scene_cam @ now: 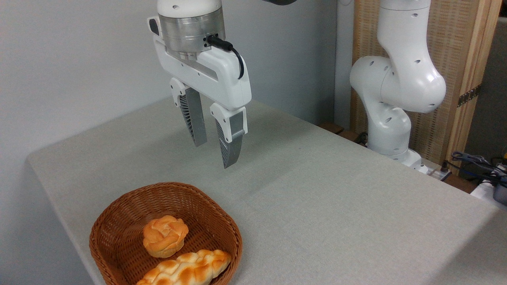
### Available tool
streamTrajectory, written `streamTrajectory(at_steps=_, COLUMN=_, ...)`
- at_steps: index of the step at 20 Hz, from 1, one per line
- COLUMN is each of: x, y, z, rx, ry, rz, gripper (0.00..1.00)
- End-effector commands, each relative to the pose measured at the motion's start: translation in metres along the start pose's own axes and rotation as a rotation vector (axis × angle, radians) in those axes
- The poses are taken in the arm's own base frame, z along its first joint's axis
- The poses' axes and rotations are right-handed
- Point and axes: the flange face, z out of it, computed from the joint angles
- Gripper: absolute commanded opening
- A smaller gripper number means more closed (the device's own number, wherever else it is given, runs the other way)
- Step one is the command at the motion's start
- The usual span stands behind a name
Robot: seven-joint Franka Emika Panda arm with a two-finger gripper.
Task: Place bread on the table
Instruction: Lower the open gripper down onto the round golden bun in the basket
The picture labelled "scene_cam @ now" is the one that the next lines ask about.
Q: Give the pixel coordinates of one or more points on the wooden rattan folding screen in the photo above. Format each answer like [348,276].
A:
[455,47]

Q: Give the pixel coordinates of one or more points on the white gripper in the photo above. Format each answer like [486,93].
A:
[222,79]

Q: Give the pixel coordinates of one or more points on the brown wicker basket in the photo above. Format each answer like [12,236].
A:
[119,225]

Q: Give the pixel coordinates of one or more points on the grey box device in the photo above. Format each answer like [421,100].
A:
[501,194]

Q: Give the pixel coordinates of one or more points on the round orange bread roll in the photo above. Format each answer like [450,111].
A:
[164,237]

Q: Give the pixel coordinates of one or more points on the grey tablecloth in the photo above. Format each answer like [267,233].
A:
[317,198]

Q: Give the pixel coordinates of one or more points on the braided bread loaf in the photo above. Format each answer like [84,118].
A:
[186,271]

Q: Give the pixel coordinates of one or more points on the white cloth object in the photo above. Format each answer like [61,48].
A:
[483,192]

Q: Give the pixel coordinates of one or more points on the black plug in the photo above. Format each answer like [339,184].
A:
[445,167]

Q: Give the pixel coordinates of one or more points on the metal screen hinge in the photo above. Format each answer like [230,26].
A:
[469,95]

